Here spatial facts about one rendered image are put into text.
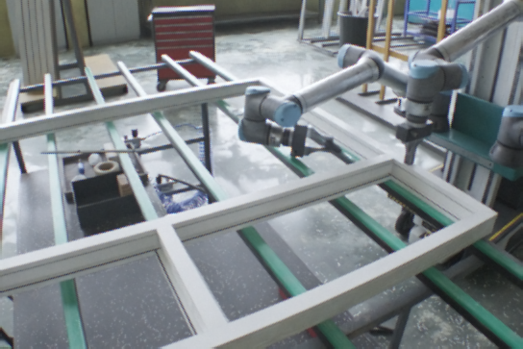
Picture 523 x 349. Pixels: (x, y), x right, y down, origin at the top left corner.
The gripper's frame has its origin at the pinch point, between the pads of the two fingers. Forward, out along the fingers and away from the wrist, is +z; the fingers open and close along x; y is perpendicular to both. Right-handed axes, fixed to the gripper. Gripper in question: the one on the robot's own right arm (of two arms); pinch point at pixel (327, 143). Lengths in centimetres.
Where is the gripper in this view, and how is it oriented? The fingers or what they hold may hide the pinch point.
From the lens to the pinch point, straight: 158.5
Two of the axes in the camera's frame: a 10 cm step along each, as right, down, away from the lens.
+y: -1.5, 3.9, -9.1
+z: 9.8, 1.6, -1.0
